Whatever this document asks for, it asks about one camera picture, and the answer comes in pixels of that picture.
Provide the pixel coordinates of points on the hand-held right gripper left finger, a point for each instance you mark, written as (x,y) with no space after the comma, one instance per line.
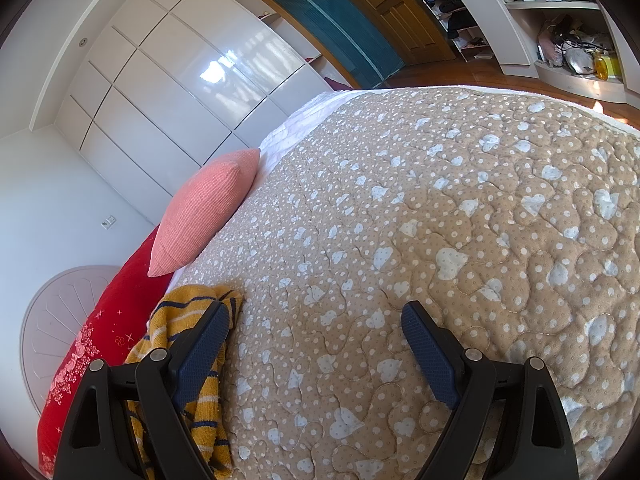
(205,355)

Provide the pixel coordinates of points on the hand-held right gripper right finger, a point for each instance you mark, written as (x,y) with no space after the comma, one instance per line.
(430,355)

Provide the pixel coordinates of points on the yellow striped sweater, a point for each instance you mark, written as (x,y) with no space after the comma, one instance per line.
(175,310)

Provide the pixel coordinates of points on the red pillow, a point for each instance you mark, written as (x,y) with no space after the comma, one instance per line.
(115,310)

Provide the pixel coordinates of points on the pink pillow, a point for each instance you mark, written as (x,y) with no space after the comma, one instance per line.
(200,210)

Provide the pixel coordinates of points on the beige spotted quilted blanket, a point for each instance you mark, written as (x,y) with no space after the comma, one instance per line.
(425,210)

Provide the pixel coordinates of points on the round pale headboard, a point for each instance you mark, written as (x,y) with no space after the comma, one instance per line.
(55,320)

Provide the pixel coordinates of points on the white bedsheet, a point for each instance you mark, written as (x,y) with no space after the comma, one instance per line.
(295,130)

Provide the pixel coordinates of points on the white glossy wardrobe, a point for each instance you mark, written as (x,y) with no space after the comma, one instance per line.
(175,70)

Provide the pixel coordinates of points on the yellow bottle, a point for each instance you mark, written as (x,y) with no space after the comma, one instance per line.
(601,66)

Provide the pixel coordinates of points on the white shelf unit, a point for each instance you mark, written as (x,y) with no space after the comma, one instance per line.
(515,30)

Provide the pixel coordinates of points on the round recessed light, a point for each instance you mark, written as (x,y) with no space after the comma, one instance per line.
(82,41)

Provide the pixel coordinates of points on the teal glass door panel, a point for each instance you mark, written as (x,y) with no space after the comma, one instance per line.
(335,25)

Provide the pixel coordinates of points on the wooden door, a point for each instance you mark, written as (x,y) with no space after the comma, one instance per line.
(400,5)

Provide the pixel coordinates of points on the white wall switch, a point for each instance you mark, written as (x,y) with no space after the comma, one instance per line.
(107,221)

